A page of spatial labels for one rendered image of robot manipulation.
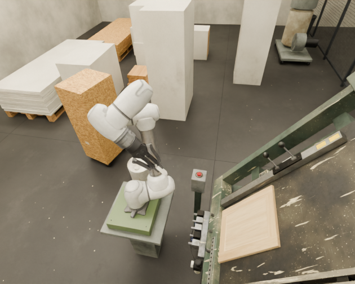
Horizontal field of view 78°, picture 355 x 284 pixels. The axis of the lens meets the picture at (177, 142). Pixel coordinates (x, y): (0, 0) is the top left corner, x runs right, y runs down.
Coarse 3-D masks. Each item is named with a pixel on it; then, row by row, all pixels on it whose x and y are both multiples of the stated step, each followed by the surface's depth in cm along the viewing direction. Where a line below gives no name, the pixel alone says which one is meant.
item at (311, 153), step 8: (344, 136) 108; (328, 144) 111; (336, 144) 109; (304, 152) 122; (312, 152) 117; (320, 152) 115; (304, 160) 121; (288, 168) 128; (264, 176) 142; (272, 176) 135; (280, 176) 134; (248, 184) 152; (256, 184) 144; (264, 184) 142; (240, 192) 156; (248, 192) 151; (224, 200) 169; (232, 200) 162
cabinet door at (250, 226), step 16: (272, 192) 131; (240, 208) 150; (256, 208) 136; (272, 208) 124; (224, 224) 157; (240, 224) 142; (256, 224) 129; (272, 224) 119; (224, 240) 148; (240, 240) 135; (256, 240) 123; (272, 240) 113; (224, 256) 139; (240, 256) 128
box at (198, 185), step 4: (204, 172) 190; (192, 176) 188; (200, 176) 188; (204, 176) 187; (192, 180) 187; (196, 180) 185; (200, 180) 185; (204, 180) 184; (192, 184) 191; (196, 184) 189; (200, 184) 188; (204, 184) 187; (192, 188) 195; (196, 188) 193; (200, 188) 192; (204, 188) 191; (200, 192) 196
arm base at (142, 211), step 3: (147, 204) 179; (126, 207) 178; (129, 207) 176; (141, 207) 174; (144, 207) 176; (126, 210) 176; (129, 210) 176; (132, 210) 173; (135, 210) 173; (138, 210) 174; (141, 210) 175; (144, 210) 175; (132, 213) 172; (135, 213) 173; (138, 213) 174; (141, 213) 174; (144, 213) 174; (132, 216) 171
